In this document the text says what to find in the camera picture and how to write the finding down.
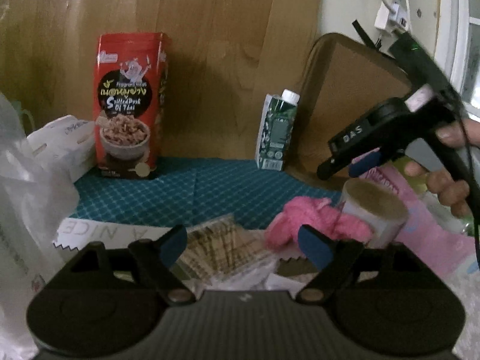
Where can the white plastic bag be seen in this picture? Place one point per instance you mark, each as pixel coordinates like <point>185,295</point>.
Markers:
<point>34,202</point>

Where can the white power adapter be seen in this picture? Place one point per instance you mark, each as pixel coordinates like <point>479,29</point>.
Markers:
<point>390,20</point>

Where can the red snack box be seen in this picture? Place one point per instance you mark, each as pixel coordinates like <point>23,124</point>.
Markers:
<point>130,79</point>

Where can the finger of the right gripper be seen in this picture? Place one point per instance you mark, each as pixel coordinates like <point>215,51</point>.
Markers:
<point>364,163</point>
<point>335,166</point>

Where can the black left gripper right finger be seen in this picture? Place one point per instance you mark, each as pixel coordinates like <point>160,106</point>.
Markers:
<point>336,260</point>

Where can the pink macaron tin box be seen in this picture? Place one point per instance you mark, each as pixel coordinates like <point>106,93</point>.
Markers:
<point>439,239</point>

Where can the white frosted window frame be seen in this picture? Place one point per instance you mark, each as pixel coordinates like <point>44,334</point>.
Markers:
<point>457,49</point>

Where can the round paper tub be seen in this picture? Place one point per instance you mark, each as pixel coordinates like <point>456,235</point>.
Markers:
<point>378,207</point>

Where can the pink fluffy sock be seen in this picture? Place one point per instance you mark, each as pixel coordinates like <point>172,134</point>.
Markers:
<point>319,214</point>

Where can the white tissue pack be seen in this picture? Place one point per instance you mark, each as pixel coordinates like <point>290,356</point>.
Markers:
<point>67,143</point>

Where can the teal patterned mat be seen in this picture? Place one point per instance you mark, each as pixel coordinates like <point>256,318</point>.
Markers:
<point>190,191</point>

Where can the person's right hand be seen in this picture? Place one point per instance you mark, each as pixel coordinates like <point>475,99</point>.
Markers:
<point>450,193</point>

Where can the green drink carton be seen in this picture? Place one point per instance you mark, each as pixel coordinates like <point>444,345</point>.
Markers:
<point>276,123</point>

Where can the clear packet of toothpicks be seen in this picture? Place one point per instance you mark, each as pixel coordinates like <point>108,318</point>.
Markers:
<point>222,255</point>

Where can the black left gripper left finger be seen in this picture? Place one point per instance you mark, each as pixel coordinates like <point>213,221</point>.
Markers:
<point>151,262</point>

